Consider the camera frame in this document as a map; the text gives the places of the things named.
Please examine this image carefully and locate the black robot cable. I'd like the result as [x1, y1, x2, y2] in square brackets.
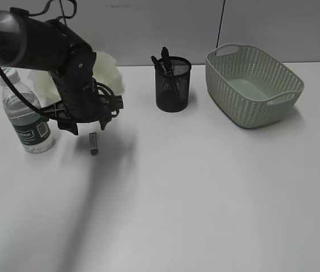
[0, 0, 121, 120]

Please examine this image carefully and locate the clear plastic water bottle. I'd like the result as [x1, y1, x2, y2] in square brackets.
[0, 68, 55, 154]

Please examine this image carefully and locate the black marker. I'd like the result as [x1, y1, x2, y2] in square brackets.
[161, 47, 173, 76]
[150, 56, 179, 91]
[161, 46, 183, 97]

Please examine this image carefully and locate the green plastic woven basket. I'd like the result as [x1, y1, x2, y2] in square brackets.
[206, 44, 305, 129]

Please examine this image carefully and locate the pale green wavy plate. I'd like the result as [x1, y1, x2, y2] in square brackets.
[28, 52, 125, 107]

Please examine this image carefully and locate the black mesh pen holder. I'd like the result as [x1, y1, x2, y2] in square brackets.
[155, 56, 191, 113]

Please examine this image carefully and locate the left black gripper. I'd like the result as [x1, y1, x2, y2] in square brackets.
[39, 49, 123, 135]

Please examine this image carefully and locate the white grey eraser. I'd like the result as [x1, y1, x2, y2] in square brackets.
[88, 132, 99, 155]

